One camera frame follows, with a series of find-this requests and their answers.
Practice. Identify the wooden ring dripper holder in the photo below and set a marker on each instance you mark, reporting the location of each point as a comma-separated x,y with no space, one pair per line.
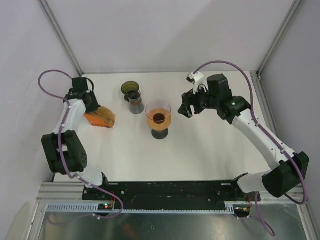
159,119

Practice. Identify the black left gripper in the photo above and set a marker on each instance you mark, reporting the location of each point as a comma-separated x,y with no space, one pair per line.
95,105

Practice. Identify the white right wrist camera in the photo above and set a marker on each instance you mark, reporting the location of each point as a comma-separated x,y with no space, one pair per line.
197,80

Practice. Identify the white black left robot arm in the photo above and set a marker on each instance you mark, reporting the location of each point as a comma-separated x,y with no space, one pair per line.
63,149

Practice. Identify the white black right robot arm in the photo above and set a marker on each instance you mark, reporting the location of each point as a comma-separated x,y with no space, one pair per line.
287,168

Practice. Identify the dark glass jar wooden band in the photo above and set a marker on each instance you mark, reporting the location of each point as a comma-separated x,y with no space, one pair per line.
136,105

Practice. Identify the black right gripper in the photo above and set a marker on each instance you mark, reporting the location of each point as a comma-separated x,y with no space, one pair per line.
190,99

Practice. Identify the aluminium corner post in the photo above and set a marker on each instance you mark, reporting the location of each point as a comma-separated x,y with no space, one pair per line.
280,34
53,22

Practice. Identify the pink transparent cone dripper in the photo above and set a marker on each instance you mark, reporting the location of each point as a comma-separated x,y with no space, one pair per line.
157,104

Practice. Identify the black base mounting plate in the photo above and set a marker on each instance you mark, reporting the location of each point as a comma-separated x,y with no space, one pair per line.
178,195

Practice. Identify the aluminium corner post left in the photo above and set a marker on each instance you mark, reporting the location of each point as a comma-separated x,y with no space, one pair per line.
53,22

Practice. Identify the aluminium corner post right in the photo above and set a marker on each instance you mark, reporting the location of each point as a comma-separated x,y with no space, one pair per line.
280,34

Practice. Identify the green glass cone dripper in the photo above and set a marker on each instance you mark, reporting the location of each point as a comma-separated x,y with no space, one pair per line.
131,89

